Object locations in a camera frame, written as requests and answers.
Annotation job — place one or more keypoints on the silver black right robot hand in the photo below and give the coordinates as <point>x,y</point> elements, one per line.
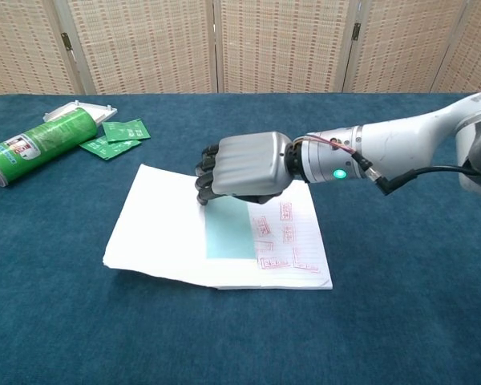
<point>252,164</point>

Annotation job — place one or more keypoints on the light blue tasselled bookmark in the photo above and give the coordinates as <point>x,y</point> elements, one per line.
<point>230,232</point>

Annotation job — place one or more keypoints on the yellow and white notebook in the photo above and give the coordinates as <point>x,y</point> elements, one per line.
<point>152,224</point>

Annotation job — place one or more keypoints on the green sachet packet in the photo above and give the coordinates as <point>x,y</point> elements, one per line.
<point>108,149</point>
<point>126,130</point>

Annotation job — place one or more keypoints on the white plastic tray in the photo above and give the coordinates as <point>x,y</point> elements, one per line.
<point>100,112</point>

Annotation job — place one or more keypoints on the woven bamboo folding screen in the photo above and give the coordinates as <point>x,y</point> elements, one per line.
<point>144,40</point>

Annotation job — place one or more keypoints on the brass screen hinge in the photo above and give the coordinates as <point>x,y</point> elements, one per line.
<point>66,41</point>
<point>356,31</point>

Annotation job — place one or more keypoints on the green cylindrical snack can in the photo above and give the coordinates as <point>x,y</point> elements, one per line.
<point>44,140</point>

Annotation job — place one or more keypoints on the blue velvet table cloth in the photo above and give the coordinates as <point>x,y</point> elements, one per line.
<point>104,321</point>

